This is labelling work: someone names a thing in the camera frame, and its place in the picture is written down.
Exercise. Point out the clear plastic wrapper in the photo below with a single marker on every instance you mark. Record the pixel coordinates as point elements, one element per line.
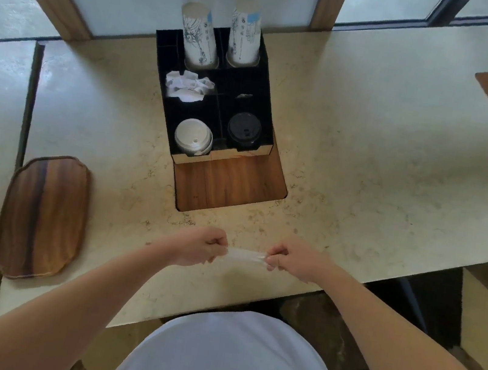
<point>245,256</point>

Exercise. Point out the person's right forearm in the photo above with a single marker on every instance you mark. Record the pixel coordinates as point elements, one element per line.
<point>406,356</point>

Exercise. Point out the person's left fingers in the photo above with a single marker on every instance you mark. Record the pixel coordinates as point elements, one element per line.
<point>216,245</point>

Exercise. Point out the person's right hand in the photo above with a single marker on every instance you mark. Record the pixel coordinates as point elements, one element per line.
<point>297,259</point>

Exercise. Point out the crumpled white napkins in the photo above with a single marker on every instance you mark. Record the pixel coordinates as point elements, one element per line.
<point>188,86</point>

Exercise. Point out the stack of black cup lids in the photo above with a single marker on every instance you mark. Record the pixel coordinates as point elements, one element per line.
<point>244,130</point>

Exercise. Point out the wooden tray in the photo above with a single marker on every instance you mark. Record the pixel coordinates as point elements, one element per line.
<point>42,217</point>

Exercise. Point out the dark metal window frame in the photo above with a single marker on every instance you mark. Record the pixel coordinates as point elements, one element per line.
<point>441,15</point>

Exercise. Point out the person's left hand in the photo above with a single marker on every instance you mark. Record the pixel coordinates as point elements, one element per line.
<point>195,245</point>

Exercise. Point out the black divided organizer box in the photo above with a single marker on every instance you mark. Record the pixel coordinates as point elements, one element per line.
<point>213,104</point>

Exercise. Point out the person's left forearm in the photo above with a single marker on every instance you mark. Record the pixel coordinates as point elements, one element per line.
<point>64,302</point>

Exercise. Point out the stack of printed paper cups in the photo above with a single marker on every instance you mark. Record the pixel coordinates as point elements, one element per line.
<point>197,35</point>

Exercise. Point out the person's right fingers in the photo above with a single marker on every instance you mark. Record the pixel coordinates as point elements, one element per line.
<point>278,256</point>

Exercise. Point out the stack of white cup lids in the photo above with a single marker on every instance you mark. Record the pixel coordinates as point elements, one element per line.
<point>193,137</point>

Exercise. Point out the person's white shirt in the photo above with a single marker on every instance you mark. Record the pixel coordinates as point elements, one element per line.
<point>239,362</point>

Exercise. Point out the stack of blue-label paper cups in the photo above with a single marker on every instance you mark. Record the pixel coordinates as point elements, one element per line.
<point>246,30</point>

